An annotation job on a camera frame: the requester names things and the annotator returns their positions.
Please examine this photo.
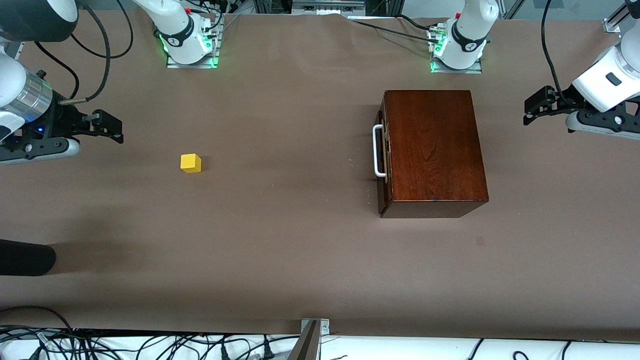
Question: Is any yellow block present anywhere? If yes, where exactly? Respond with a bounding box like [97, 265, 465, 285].
[180, 153, 202, 174]

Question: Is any aluminium profile bar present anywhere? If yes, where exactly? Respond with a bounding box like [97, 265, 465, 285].
[603, 0, 634, 34]

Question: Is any dark brown wooden cabinet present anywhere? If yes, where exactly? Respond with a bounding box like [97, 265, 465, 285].
[378, 90, 490, 219]

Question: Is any black cylinder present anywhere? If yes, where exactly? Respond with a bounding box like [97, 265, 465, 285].
[0, 239, 57, 277]

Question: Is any brown table cover sheet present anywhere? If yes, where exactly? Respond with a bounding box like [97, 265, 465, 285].
[0, 9, 640, 342]

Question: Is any thin black short cable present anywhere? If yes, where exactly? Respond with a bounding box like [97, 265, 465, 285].
[33, 41, 81, 101]

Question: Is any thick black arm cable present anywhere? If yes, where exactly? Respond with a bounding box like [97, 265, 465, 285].
[59, 0, 112, 106]

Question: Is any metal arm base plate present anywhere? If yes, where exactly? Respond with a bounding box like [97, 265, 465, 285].
[429, 25, 484, 75]
[166, 19, 221, 70]

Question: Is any thin black looped cable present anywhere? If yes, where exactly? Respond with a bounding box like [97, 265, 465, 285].
[70, 0, 134, 59]

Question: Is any black base cable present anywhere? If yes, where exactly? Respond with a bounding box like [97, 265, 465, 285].
[394, 14, 433, 31]
[350, 18, 441, 45]

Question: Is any black floor cable loop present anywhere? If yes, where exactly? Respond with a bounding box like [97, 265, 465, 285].
[0, 305, 76, 335]

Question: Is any grey equipment rail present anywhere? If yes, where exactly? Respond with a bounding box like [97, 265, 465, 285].
[291, 0, 366, 15]

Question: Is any silver metal bracket plate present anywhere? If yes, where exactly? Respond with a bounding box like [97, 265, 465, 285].
[300, 318, 331, 337]

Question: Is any dark grey metal post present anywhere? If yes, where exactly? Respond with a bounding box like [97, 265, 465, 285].
[287, 320, 321, 360]

